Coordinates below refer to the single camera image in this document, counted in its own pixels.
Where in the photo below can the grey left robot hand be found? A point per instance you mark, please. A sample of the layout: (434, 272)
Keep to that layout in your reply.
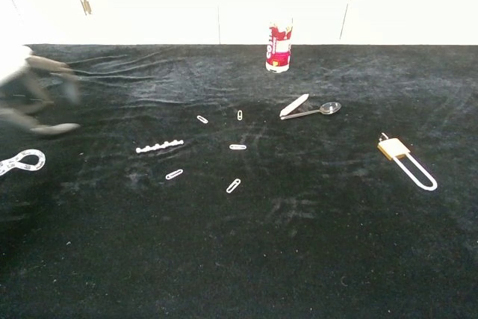
(45, 104)

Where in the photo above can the white beaded strip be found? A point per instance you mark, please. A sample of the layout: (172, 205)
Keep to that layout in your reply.
(160, 146)

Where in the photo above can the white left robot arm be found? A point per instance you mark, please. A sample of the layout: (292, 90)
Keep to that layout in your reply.
(13, 63)

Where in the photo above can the green paper clip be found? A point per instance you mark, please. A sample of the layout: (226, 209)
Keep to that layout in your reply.
(202, 119)

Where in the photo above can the blue paper clip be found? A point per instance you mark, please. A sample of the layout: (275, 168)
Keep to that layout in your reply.
(239, 115)

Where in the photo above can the pink paper clip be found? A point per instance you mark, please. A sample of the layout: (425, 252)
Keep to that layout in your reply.
(238, 146)

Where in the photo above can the purple paper clip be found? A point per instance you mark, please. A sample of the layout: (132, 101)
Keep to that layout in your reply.
(233, 185)

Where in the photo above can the red label drink bottle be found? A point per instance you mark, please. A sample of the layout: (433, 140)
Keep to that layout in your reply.
(278, 48)

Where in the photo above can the white pointed stick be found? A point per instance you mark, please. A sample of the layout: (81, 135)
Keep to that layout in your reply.
(295, 105)

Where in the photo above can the black velvet table cloth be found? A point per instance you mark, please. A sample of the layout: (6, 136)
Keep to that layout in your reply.
(261, 240)

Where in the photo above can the small metal spoon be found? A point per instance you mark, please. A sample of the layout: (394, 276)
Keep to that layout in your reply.
(330, 108)

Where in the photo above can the brass long shackle padlock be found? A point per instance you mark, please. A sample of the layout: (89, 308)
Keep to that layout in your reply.
(396, 149)

